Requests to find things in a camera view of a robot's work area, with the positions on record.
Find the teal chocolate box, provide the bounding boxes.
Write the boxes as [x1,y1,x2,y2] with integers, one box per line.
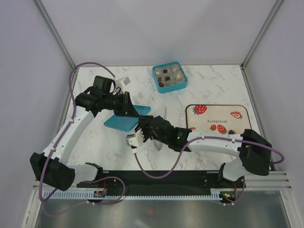
[152,62,188,94]

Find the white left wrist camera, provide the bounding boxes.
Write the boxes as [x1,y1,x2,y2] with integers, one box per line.
[115,77,131,93]

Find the teal box lid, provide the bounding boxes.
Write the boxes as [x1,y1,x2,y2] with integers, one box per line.
[104,105,151,132]

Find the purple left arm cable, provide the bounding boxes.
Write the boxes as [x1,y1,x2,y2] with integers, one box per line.
[38,61,117,202]

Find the metal tongs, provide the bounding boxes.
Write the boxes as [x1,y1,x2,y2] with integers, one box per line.
[155,105,168,152]

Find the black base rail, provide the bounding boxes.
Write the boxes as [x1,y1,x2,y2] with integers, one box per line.
[102,170,245,196]

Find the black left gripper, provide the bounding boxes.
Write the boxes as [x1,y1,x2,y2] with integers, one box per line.
[103,92,139,118]

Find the strawberry print tray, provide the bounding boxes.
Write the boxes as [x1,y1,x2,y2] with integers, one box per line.
[185,104,252,135]

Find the white slotted cable duct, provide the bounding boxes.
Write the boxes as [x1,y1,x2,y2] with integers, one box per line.
[43,189,237,200]

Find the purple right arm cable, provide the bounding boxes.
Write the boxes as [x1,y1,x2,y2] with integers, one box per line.
[133,135,285,179]

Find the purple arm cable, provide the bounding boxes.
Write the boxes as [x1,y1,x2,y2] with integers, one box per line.
[38,61,117,202]
[133,135,285,179]

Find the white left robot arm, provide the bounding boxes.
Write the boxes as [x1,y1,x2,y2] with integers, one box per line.
[30,76,139,191]

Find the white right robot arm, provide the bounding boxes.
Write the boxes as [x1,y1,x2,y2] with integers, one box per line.
[128,115,272,188]

